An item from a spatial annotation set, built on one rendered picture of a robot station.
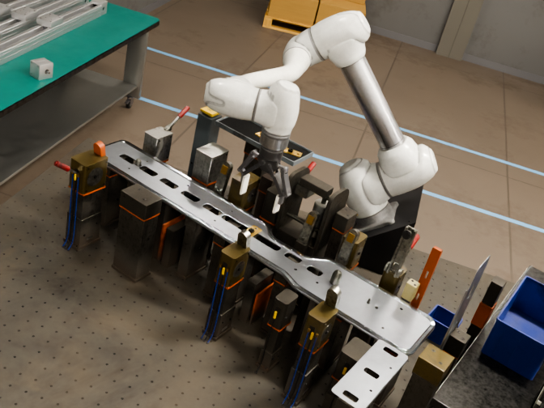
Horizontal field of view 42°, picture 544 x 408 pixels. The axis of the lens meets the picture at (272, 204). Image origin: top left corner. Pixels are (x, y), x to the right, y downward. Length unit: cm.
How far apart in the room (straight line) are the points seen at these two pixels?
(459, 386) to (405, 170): 102
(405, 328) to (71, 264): 119
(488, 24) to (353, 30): 593
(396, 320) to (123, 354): 85
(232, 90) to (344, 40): 61
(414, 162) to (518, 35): 581
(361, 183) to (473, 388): 106
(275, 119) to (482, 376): 95
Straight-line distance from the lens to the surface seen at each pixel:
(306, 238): 241
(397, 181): 279
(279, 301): 214
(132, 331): 237
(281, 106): 210
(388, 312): 223
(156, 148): 273
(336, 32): 258
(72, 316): 240
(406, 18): 847
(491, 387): 210
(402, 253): 228
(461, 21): 836
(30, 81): 393
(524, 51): 854
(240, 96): 211
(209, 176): 258
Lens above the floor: 232
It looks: 31 degrees down
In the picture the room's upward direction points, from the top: 15 degrees clockwise
